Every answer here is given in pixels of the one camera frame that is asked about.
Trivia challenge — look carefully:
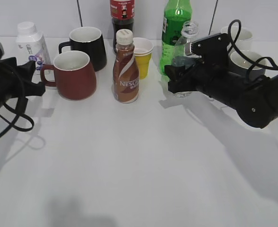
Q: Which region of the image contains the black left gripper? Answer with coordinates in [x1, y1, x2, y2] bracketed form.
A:
[0, 42, 45, 113]

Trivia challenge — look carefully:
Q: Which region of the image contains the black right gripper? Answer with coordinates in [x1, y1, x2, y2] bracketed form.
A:
[164, 33, 231, 97]

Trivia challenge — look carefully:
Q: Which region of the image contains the dark red mug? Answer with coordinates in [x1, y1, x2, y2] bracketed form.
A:
[40, 51, 97, 100]

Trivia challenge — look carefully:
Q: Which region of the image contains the clear water bottle green label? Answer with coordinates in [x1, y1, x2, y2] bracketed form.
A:
[170, 20, 199, 98]

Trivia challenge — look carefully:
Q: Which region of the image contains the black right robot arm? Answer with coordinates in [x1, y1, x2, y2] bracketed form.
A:
[164, 33, 278, 129]

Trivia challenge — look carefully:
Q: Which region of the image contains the dark grey mug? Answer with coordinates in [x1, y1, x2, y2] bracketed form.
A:
[229, 50, 266, 80]

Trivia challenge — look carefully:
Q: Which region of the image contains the white mug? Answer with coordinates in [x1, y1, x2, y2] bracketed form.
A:
[231, 26, 253, 51]

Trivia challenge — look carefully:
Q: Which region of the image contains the black mug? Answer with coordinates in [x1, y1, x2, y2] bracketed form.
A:
[58, 26, 107, 72]

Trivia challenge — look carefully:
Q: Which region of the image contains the white yogurt drink bottle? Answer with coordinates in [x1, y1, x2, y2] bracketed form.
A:
[16, 21, 51, 75]

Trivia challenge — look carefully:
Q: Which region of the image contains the yellow paper cup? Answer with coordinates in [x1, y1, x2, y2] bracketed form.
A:
[135, 53, 152, 79]

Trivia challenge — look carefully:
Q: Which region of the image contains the white paper cup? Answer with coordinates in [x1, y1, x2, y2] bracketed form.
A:
[134, 37, 153, 55]

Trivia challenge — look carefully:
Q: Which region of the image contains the brown Nescafe coffee bottle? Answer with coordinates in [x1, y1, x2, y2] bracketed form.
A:
[113, 29, 139, 103]

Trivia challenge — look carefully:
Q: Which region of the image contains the green soda bottle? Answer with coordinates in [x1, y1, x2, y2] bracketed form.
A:
[160, 0, 192, 75]

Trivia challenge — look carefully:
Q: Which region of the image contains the dark cola bottle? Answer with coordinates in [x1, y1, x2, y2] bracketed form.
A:
[110, 0, 135, 53]

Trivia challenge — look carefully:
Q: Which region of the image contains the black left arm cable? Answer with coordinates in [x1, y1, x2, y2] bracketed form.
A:
[0, 61, 35, 147]

